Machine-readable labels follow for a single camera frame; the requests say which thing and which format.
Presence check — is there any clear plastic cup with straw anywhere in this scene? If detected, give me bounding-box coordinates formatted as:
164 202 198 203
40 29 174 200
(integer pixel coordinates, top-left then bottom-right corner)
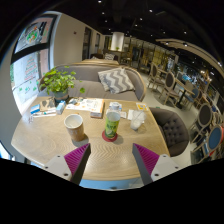
129 109 148 131

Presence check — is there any white printed menu sheet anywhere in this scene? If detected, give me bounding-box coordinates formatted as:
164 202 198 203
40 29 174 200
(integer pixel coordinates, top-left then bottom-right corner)
65 97 101 113

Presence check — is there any blue white card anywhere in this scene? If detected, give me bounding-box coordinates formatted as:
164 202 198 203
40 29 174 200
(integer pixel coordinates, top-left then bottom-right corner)
30 104 41 115

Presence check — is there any clear green-labelled drink bottle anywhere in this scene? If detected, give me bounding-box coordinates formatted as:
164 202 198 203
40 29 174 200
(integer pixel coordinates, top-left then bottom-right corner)
104 101 122 140

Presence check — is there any wooden phone stand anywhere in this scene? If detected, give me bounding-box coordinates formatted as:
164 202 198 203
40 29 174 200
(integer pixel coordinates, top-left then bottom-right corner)
39 96 57 112

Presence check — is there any group of dining chairs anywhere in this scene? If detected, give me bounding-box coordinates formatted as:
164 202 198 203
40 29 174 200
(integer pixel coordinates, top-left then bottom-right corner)
146 61 224 164

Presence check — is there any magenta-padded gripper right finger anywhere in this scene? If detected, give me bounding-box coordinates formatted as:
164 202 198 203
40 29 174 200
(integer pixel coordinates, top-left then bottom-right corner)
131 143 184 186

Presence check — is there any white paper napkin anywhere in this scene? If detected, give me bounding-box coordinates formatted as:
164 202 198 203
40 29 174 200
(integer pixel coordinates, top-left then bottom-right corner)
127 109 138 121

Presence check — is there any brown mug with white inside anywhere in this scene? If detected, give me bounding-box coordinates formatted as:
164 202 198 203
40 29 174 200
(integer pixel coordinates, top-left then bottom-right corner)
63 113 86 142

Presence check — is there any white round pillar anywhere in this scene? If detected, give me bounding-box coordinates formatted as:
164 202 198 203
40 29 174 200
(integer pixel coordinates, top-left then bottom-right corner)
110 31 125 52

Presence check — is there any green potted plant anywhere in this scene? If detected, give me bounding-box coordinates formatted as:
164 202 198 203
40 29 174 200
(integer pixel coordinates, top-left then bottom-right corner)
39 65 86 103

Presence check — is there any small blue white carton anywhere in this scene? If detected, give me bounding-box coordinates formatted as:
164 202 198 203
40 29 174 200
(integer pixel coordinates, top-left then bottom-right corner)
55 100 67 115

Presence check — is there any grey curved sofa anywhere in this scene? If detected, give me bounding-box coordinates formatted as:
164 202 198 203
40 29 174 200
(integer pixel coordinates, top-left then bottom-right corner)
38 63 147 102

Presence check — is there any white orange flat box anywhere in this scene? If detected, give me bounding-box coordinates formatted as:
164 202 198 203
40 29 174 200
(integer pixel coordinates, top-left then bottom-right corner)
89 99 106 119

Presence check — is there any grey white zigzag cushion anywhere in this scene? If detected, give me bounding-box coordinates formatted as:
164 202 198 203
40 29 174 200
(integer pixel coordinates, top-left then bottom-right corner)
97 67 136 95

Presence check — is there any dark tufted armchair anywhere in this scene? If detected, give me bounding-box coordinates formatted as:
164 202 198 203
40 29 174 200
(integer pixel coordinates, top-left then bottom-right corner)
148 106 190 158

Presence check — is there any group of ceiling spotlights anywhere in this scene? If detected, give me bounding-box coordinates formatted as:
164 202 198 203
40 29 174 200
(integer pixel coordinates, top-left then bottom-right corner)
96 0 223 66

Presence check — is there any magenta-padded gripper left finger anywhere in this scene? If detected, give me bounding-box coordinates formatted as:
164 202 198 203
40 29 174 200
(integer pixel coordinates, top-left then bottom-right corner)
42 143 93 186

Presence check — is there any yellow square card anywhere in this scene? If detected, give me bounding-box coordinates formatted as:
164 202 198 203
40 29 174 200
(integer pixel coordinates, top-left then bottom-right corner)
135 102 150 112

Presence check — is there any black-framed decorated window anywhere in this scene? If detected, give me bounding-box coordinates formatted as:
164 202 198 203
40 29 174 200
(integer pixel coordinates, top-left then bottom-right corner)
9 14 58 114

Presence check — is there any flat round red coaster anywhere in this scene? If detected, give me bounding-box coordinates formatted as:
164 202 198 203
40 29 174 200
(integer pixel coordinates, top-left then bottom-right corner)
101 129 119 143

